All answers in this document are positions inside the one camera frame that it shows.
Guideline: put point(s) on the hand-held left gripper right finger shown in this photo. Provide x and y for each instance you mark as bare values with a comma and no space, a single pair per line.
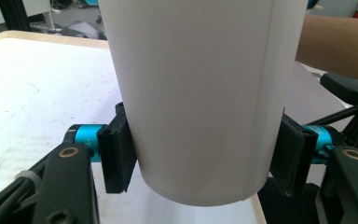
292,155

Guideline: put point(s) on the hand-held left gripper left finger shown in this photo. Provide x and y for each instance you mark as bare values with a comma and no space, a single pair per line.
118,155

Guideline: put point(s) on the single white paper cup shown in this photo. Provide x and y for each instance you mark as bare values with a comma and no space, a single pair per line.
199,93

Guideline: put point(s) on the white foam mat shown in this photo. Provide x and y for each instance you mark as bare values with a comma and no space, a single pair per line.
43,93

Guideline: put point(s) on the black frame post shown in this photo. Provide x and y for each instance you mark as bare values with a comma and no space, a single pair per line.
12,14

